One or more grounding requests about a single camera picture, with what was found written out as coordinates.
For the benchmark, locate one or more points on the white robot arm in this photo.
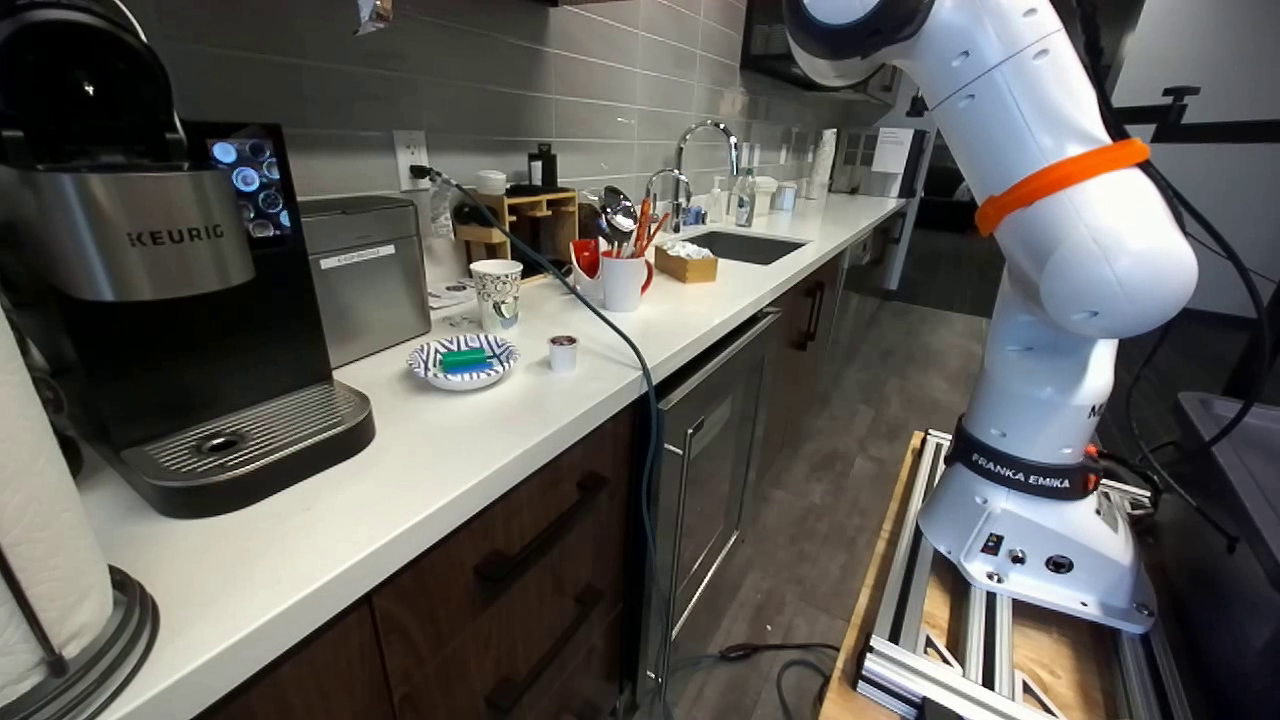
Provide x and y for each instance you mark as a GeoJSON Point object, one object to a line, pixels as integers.
{"type": "Point", "coordinates": [1052, 333]}

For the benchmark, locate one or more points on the small coffee pod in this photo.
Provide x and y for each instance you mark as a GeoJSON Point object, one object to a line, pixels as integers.
{"type": "Point", "coordinates": [563, 352]}

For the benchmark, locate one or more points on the wooden box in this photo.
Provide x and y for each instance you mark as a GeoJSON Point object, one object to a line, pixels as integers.
{"type": "Point", "coordinates": [684, 268]}

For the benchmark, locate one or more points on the white sugar packets pile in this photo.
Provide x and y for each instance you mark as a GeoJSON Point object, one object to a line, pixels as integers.
{"type": "Point", "coordinates": [684, 250]}

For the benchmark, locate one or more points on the stainless dishwasher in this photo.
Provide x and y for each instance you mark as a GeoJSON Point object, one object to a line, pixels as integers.
{"type": "Point", "coordinates": [712, 467]}

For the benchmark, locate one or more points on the orange stirrer stick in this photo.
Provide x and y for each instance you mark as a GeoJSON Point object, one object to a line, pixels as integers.
{"type": "Point", "coordinates": [647, 225]}

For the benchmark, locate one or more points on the sink basin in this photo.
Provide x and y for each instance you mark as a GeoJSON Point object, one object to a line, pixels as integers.
{"type": "Point", "coordinates": [747, 244]}

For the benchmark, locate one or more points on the paper cup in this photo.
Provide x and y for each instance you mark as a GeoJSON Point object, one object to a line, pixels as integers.
{"type": "Point", "coordinates": [497, 295]}

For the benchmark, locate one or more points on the green coffee pod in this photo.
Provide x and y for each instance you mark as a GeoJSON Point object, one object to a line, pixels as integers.
{"type": "Point", "coordinates": [464, 357]}

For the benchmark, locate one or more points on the blue patterned plate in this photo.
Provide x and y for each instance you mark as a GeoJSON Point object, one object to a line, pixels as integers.
{"type": "Point", "coordinates": [463, 378]}

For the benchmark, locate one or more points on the wooden organizer rack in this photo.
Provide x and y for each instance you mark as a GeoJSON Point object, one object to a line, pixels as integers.
{"type": "Point", "coordinates": [524, 223]}

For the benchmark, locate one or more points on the clear soap bottle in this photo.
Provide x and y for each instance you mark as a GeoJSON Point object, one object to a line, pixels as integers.
{"type": "Point", "coordinates": [747, 203]}

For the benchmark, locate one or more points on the black canister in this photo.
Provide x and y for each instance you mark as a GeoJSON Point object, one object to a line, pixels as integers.
{"type": "Point", "coordinates": [543, 167]}

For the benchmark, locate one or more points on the small white cup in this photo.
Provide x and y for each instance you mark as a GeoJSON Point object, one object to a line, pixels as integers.
{"type": "Point", "coordinates": [493, 181]}

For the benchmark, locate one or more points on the chrome faucet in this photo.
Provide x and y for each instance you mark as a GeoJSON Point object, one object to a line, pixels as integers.
{"type": "Point", "coordinates": [705, 133]}

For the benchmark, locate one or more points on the dark wood lower cabinets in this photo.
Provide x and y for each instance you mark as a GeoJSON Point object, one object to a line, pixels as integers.
{"type": "Point", "coordinates": [506, 586]}

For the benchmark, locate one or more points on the stainless steel box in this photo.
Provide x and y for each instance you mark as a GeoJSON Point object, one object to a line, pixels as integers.
{"type": "Point", "coordinates": [364, 280]}

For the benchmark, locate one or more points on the wooden board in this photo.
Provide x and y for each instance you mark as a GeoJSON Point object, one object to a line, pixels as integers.
{"type": "Point", "coordinates": [875, 600]}

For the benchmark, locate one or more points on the black microwave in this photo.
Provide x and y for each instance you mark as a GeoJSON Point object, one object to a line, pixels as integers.
{"type": "Point", "coordinates": [801, 63]}

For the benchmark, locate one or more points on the black Keurig coffee machine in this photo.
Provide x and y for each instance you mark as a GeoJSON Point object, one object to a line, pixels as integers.
{"type": "Point", "coordinates": [173, 333]}

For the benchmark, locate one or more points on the black tripod stand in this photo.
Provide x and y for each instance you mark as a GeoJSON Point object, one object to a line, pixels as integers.
{"type": "Point", "coordinates": [1176, 108]}

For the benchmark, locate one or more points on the black paper towel holder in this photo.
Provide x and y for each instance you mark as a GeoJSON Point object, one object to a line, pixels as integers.
{"type": "Point", "coordinates": [113, 655]}

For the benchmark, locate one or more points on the dark desk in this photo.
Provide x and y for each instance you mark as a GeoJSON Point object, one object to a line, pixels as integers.
{"type": "Point", "coordinates": [1240, 467]}

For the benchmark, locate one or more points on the white paper towel roll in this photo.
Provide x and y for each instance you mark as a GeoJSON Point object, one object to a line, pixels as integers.
{"type": "Point", "coordinates": [47, 534]}

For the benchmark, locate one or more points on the white wall outlet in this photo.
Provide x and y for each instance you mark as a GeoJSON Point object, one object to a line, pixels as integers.
{"type": "Point", "coordinates": [410, 149]}

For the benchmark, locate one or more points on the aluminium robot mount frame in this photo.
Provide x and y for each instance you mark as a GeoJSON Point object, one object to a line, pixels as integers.
{"type": "Point", "coordinates": [983, 624]}

